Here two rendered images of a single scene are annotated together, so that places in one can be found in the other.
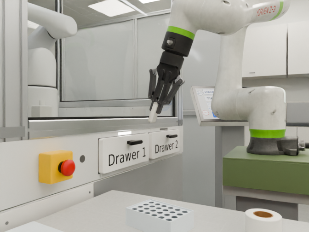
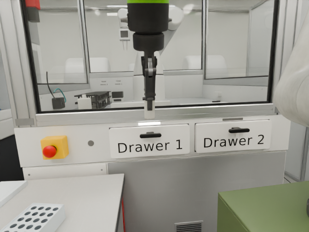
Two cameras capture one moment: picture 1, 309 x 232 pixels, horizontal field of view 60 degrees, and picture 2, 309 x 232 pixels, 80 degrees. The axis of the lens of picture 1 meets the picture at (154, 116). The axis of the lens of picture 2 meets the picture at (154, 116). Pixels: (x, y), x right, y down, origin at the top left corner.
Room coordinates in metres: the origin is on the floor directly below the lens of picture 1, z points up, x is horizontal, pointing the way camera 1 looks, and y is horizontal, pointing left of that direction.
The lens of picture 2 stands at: (0.63, -0.46, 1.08)
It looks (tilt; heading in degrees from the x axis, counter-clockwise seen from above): 10 degrees down; 57
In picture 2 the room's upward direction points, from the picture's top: 2 degrees counter-clockwise
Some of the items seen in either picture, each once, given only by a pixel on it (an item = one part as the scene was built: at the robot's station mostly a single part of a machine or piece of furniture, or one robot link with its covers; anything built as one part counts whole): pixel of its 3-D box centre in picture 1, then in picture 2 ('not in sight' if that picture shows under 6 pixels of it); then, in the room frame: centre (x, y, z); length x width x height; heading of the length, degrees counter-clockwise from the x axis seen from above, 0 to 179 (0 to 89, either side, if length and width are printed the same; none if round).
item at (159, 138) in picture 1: (165, 142); (233, 136); (1.24, -0.05, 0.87); 0.29 x 0.02 x 0.11; 151
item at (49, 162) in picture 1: (57, 166); (54, 147); (0.66, 0.24, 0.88); 0.07 x 0.05 x 0.07; 151
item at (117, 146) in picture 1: (127, 150); (150, 141); (0.96, 0.10, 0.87); 0.29 x 0.02 x 0.11; 151
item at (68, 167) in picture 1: (66, 167); (50, 151); (0.65, 0.21, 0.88); 0.04 x 0.03 x 0.04; 151
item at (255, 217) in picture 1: (263, 223); not in sight; (0.55, -0.22, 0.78); 0.07 x 0.07 x 0.04
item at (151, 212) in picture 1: (159, 217); (30, 229); (0.58, -0.01, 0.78); 0.12 x 0.08 x 0.04; 50
